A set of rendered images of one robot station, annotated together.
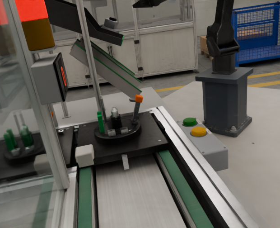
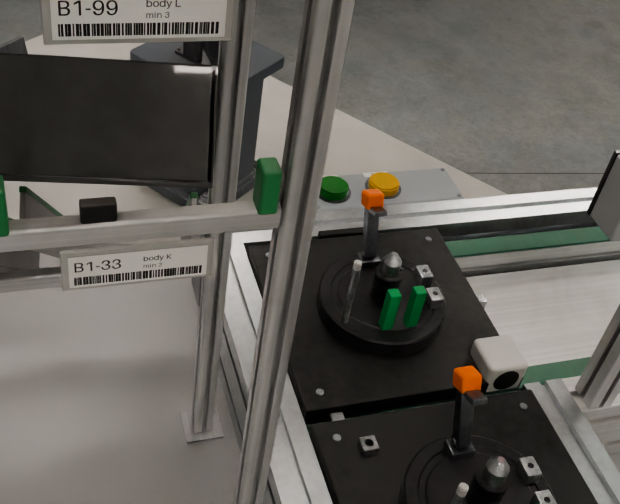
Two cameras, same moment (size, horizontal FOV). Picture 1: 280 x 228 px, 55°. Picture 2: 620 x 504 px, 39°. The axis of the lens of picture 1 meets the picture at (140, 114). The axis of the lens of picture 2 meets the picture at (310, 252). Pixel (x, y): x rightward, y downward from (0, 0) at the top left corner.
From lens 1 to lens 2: 1.25 m
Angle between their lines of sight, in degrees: 86
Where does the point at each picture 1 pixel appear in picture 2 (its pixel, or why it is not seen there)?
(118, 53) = not seen: outside the picture
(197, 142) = (422, 196)
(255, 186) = not seen: hidden behind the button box
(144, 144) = (443, 262)
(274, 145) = not seen: hidden behind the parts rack
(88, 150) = (506, 341)
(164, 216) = (580, 282)
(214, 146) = (438, 179)
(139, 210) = (576, 310)
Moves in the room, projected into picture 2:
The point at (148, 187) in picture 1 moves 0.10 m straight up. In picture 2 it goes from (518, 296) to (543, 235)
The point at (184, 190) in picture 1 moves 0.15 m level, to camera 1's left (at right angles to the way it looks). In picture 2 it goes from (553, 238) to (599, 324)
